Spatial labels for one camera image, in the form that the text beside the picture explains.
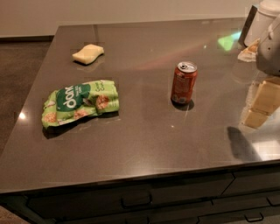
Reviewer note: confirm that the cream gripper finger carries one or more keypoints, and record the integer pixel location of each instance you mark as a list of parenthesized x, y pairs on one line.
[(249, 53), (265, 102)]

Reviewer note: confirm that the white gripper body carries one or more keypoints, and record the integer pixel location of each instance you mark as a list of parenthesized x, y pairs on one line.
[(269, 52)]

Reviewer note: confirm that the orange soda can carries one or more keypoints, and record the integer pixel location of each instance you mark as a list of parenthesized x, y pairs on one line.
[(184, 78)]

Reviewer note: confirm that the green rice chip bag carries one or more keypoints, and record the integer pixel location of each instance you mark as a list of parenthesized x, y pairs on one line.
[(70, 104)]

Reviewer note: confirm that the dark drawer cabinet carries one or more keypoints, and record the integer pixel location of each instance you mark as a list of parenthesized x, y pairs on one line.
[(249, 195)]

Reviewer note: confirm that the yellow sponge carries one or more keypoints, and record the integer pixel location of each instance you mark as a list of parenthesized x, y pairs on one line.
[(88, 54)]

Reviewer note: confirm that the black right drawer handle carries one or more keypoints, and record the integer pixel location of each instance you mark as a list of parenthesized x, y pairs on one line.
[(253, 217)]

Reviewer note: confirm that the black drawer handle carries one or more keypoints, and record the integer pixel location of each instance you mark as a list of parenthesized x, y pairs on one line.
[(253, 217), (140, 199)]

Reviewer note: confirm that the black left drawer handle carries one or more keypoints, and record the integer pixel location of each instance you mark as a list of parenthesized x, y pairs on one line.
[(140, 199)]

